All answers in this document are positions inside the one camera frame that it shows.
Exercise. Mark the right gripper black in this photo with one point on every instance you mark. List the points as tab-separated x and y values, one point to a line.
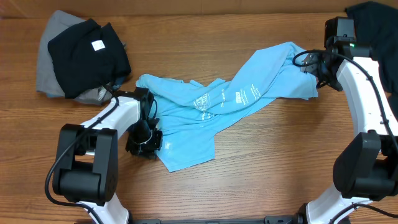
312	61

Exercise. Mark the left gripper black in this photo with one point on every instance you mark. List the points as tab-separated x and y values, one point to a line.
150	149

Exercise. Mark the light blue printed t-shirt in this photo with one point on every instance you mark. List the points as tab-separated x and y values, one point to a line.
191	114

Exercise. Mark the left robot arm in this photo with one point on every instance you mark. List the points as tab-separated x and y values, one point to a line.
85	171

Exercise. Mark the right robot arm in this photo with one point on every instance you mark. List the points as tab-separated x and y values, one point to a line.
366	171

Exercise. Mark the folded blue garment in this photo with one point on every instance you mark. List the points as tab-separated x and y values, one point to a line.
116	84

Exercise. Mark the dark garment at right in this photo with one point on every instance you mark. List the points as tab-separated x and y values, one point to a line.
376	25

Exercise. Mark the folded black garment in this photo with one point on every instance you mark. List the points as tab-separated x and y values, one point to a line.
86	56

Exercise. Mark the folded grey garment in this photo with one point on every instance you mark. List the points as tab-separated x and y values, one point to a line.
46	81

